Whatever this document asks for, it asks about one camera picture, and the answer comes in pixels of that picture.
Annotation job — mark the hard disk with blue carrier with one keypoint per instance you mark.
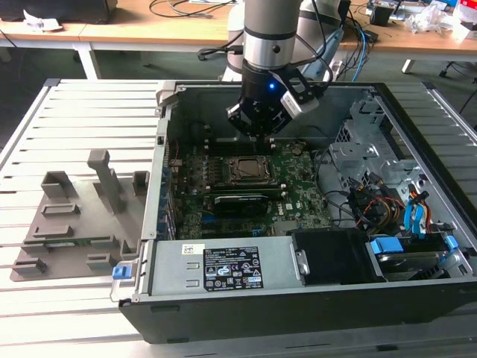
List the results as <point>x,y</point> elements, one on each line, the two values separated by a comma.
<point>408,263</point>

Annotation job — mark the green motherboard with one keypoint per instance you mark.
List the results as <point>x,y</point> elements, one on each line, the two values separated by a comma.
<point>298,182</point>

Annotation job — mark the wooden desk with white legs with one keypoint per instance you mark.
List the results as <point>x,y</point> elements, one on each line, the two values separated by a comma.
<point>167,33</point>
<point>44,37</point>

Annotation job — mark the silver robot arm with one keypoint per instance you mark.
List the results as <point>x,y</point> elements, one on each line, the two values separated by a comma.
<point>268,22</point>

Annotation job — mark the grey chipset heatsink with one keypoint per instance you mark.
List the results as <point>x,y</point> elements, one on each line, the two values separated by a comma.
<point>287,228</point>

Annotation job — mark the black plastic bay cover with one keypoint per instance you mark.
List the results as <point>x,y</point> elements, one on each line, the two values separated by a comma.
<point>329,257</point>

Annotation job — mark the small flat black device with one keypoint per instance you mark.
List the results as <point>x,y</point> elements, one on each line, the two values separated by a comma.
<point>371,35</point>

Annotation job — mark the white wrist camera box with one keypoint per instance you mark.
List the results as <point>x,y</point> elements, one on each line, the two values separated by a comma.
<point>298,108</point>

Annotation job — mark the RAM slot with white clips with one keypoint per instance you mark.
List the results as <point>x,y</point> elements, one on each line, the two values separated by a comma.
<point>234,146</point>
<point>243,185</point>
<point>234,140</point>

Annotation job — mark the clear plastic bags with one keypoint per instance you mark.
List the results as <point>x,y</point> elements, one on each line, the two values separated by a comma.
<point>425,20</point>

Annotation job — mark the white cardboard box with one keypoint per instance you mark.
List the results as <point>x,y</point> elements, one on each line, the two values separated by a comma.
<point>464,22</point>

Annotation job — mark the blue expansion slot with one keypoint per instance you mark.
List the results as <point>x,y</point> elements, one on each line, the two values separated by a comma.
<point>208,216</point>

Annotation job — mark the small black cup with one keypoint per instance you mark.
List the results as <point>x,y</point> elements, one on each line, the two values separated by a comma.
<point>382,15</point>

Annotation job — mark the crumpled white paper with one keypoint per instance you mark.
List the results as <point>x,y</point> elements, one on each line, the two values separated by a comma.
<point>41,22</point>

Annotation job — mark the RAM slot with black clips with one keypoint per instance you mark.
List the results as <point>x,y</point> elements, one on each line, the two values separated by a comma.
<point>243,182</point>
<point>234,150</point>
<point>234,143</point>

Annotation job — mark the black computer tower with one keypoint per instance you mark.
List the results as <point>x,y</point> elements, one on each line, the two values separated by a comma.
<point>346,9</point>

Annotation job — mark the loose green RAM stick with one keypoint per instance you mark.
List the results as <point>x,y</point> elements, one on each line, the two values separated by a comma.
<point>67,243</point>

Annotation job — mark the black open PC case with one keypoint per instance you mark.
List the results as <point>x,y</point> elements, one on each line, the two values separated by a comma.
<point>261,320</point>

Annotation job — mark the silver CPU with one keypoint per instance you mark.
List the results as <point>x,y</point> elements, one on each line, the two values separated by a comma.
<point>250,168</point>

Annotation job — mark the blue case release latch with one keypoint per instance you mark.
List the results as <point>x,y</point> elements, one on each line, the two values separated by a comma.
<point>119,271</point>

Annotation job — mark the silver coin battery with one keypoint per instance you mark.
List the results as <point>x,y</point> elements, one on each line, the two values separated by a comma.
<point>297,149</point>

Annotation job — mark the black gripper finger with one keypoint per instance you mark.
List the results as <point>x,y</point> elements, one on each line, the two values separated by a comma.
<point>242,115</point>
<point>274,121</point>

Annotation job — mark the black office chair base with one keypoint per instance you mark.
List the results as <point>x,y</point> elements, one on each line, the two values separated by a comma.
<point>452,67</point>

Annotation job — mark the grey power supply unit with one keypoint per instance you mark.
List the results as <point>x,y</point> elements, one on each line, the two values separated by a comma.
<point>171,264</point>

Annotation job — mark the grey parts rack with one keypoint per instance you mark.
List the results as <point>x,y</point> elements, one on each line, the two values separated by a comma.
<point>93,238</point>

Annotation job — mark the silver metal drive cage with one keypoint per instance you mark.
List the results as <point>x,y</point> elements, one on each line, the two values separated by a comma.
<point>357,156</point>

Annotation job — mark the CPU socket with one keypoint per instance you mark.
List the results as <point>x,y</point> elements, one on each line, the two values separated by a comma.
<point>232,180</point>

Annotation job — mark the black graphics card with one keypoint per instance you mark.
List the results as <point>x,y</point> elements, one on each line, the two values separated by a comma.
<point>242,205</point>

